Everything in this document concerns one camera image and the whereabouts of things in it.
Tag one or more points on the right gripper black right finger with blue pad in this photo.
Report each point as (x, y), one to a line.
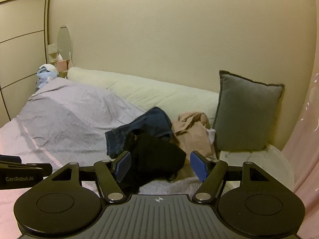
(210, 173)

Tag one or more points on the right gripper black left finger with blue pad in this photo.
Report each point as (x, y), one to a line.
(110, 174)

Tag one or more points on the dark blue denim jeans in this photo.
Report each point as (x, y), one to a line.
(155, 121)

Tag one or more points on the blue white clothes pile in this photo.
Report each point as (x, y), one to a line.
(46, 73)

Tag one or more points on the black garment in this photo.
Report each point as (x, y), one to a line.
(152, 159)

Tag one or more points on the beige crumpled garment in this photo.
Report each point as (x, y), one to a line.
(192, 132)

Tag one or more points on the grey pink bed cover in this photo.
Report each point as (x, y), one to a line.
(66, 121)

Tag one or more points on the grey square cushion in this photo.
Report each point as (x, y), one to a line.
(245, 113)

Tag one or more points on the cream long bolster pillow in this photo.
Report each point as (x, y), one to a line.
(146, 93)

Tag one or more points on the pink curtain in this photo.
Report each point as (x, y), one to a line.
(301, 150)

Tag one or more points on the pink box on nightstand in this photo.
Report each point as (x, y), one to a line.
(62, 65)

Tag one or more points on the clear wine glass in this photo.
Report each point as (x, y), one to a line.
(52, 52)

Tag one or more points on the cream panelled wardrobe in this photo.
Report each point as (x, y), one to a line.
(23, 51)

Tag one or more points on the oval wall mirror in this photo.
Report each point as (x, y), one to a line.
(64, 43)

